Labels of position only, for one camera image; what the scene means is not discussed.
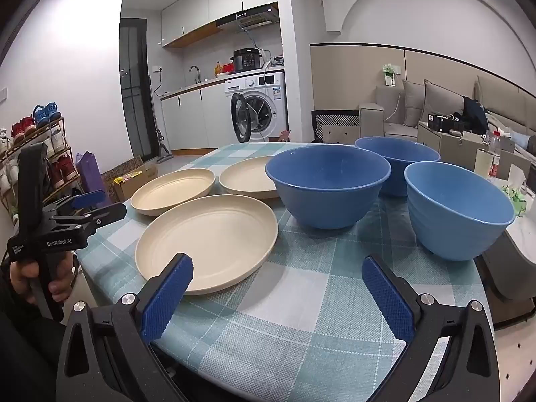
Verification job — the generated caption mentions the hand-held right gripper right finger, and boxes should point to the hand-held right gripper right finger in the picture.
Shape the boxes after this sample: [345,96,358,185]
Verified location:
[362,255,499,402]

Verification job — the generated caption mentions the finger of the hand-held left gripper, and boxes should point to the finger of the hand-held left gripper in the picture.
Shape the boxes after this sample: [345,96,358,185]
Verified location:
[54,190,107,214]
[48,203,127,233]

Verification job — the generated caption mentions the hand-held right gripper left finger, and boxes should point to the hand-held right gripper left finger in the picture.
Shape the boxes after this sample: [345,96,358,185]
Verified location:
[56,252,194,402]

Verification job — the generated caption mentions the beige round plate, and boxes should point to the beige round plate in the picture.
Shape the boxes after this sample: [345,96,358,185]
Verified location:
[135,195,279,296]
[219,156,280,199]
[131,168,216,217]

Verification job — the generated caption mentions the blue bowl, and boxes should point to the blue bowl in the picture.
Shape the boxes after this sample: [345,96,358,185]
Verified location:
[265,144,392,230]
[355,136,441,197]
[404,161,516,261]

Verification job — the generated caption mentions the person's left forearm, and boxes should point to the person's left forearm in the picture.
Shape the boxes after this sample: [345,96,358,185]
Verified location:
[0,276,68,402]

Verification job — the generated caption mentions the person's left hand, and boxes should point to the person's left hand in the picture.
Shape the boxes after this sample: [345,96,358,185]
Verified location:
[8,251,78,304]

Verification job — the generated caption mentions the purple bag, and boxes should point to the purple bag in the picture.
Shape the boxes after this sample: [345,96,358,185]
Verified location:
[75,151,107,208]

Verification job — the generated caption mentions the yellow snack packet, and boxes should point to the yellow snack packet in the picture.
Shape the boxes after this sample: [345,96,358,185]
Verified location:
[114,171,145,185]

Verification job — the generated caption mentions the printed cardboard box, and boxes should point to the printed cardboard box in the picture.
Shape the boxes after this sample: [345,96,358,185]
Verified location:
[103,156,159,202]

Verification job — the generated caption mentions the wooden shoe rack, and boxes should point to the wooden shoe rack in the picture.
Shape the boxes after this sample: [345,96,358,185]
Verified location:
[0,115,84,222]

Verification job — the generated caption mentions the grey floor mop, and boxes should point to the grey floor mop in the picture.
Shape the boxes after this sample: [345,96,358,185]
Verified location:
[148,76,174,164]

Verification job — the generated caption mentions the shoe rack with shoes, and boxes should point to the shoe rack with shoes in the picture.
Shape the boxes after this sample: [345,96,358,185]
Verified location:
[0,102,80,218]

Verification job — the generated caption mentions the dark glass door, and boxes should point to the dark glass door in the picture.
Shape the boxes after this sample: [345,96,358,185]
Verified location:
[119,17,157,160]

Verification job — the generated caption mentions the white kitchen base cabinets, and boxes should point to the white kitchen base cabinets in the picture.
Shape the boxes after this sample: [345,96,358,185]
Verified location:
[160,76,235,151]

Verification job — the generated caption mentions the green plastic packet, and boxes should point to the green plastic packet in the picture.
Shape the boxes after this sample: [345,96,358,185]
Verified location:
[502,184,528,218]

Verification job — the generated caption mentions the grey side cabinet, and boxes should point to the grey side cabinet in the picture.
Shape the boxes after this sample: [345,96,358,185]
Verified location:
[417,121,518,164]

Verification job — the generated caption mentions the beige cup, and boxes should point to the beige cup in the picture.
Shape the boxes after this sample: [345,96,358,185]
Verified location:
[473,148,495,179]

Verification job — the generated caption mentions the clear bottle red label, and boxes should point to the clear bottle red label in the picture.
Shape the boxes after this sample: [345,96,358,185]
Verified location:
[488,131,502,179]

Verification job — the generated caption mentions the grey sofa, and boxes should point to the grey sofa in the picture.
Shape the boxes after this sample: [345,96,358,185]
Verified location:
[359,74,536,155]

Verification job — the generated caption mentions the black storage basket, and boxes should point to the black storage basket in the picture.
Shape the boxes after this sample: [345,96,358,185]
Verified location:
[429,113,465,132]

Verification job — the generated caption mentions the patterned black white chair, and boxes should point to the patterned black white chair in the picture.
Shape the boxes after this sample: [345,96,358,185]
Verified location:
[311,109,361,143]

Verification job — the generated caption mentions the white washing machine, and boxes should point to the white washing machine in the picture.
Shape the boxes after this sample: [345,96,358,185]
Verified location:
[224,71,287,143]

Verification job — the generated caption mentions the grey sofa cushion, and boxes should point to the grey sofa cushion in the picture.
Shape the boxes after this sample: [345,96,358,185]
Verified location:
[401,79,427,116]
[421,79,465,123]

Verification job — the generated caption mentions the dark jacket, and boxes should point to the dark jacket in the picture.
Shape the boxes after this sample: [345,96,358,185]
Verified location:
[461,96,490,132]

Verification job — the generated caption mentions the black pressure cooker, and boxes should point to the black pressure cooker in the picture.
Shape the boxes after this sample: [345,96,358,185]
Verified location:
[232,48,264,73]

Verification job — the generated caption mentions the steel range hood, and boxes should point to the steel range hood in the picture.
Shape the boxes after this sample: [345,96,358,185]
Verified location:
[216,3,279,32]

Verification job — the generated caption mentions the white wall cabinets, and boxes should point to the white wall cabinets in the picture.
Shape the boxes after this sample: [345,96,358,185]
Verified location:
[160,0,277,49]

